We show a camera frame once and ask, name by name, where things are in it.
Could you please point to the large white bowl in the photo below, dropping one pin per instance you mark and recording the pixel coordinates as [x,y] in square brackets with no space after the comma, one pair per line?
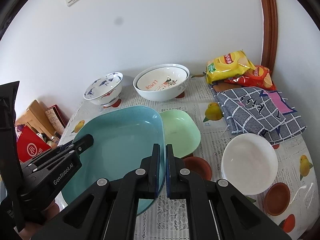
[162,95]

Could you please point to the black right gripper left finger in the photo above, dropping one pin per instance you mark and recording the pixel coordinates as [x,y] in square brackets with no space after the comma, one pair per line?
[107,209]

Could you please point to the white lemon print bowl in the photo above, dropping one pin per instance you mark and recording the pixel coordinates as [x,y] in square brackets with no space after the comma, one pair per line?
[161,79]

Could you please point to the yellow chips bag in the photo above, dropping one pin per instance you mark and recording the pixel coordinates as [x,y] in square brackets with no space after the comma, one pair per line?
[227,66]

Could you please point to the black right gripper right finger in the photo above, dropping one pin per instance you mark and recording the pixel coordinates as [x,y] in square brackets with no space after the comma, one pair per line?
[216,210]

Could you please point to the white floral bowl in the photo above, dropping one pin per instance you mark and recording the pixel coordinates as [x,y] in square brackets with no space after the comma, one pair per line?
[249,163]

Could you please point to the patterned red box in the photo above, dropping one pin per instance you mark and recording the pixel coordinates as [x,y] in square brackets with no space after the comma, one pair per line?
[56,119]

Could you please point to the blue square plate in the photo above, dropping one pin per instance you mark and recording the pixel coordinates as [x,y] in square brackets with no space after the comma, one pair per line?
[122,138]

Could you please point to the blue crane patterned bowl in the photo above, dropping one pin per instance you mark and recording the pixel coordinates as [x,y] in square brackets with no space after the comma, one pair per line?
[106,90]

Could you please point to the fruit print tablecloth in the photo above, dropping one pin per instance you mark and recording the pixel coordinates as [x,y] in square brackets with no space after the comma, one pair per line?
[167,219]

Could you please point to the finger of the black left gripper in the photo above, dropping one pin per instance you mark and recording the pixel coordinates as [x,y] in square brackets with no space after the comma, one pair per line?
[50,161]

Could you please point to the wooden chair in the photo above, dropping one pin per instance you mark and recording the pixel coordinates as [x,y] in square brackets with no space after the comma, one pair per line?
[35,118]

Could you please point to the brown clay bowl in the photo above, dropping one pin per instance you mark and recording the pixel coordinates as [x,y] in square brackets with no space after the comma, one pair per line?
[277,199]
[198,165]

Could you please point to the green square plate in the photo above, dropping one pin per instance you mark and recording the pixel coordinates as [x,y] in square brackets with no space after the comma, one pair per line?
[181,132]

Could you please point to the brown wooden door frame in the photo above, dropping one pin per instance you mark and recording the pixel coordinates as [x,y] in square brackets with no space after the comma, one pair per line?
[270,33]

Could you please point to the red paper bag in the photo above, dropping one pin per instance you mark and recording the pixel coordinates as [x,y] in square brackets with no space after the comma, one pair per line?
[29,145]

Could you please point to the grey checked cloth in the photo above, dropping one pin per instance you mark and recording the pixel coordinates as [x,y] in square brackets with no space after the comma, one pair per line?
[261,112]

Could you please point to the red chips bag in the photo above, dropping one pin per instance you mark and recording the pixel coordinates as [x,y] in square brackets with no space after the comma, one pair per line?
[258,77]

